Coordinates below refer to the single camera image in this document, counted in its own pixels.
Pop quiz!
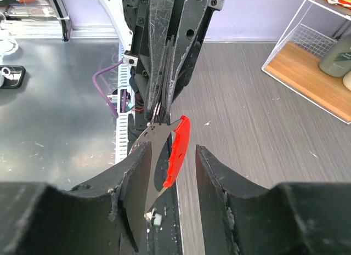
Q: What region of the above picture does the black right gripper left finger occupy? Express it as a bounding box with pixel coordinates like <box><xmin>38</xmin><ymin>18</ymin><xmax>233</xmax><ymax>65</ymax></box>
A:
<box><xmin>1</xmin><ymin>144</ymin><xmax>151</xmax><ymax>254</ymax></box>

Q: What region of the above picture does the beige cup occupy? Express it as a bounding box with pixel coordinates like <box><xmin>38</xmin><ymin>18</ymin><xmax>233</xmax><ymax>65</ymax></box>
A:
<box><xmin>342</xmin><ymin>71</ymin><xmax>351</xmax><ymax>90</ymax></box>

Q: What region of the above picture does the red handled crescent blade keychain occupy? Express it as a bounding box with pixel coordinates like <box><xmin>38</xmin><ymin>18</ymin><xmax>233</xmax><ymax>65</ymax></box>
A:
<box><xmin>118</xmin><ymin>115</ymin><xmax>191</xmax><ymax>253</ymax></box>

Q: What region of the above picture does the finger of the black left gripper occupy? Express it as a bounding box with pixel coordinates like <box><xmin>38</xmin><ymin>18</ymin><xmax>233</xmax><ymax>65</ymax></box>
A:
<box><xmin>160</xmin><ymin>0</ymin><xmax>209</xmax><ymax>121</ymax></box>
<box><xmin>144</xmin><ymin>0</ymin><xmax>174</xmax><ymax>120</ymax></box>

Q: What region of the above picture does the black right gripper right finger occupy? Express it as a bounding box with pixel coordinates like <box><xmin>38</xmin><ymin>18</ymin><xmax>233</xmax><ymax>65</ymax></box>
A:
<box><xmin>195</xmin><ymin>146</ymin><xmax>350</xmax><ymax>254</ymax></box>

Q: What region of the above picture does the green bottle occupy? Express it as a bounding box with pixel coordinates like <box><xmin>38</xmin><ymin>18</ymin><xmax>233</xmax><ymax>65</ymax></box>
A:
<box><xmin>318</xmin><ymin>34</ymin><xmax>350</xmax><ymax>78</ymax></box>

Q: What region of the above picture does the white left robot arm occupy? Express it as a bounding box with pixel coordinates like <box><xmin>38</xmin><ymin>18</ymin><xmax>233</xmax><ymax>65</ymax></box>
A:
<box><xmin>97</xmin><ymin>0</ymin><xmax>224</xmax><ymax>123</ymax></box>

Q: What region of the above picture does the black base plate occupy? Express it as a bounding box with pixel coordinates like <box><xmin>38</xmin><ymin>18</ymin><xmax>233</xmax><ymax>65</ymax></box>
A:
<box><xmin>128</xmin><ymin>68</ymin><xmax>184</xmax><ymax>255</ymax></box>

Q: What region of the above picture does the white wire shelf unit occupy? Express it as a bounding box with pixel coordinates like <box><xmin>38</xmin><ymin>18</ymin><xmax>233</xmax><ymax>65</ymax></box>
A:
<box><xmin>261</xmin><ymin>0</ymin><xmax>351</xmax><ymax>125</ymax></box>

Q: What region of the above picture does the white slotted cable duct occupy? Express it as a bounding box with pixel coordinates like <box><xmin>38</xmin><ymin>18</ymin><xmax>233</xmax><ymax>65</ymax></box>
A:
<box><xmin>114</xmin><ymin>43</ymin><xmax>132</xmax><ymax>165</ymax></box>

